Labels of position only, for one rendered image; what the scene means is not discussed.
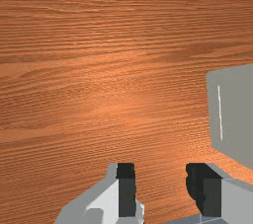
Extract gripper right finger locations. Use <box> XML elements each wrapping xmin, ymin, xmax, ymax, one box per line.
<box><xmin>163</xmin><ymin>163</ymin><xmax>253</xmax><ymax>224</ymax></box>

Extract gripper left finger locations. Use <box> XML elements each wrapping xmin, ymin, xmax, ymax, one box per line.
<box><xmin>54</xmin><ymin>162</ymin><xmax>146</xmax><ymax>224</ymax></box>

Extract pale grey cabinet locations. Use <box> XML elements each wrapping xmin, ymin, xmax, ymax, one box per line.
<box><xmin>206</xmin><ymin>64</ymin><xmax>253</xmax><ymax>171</ymax></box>

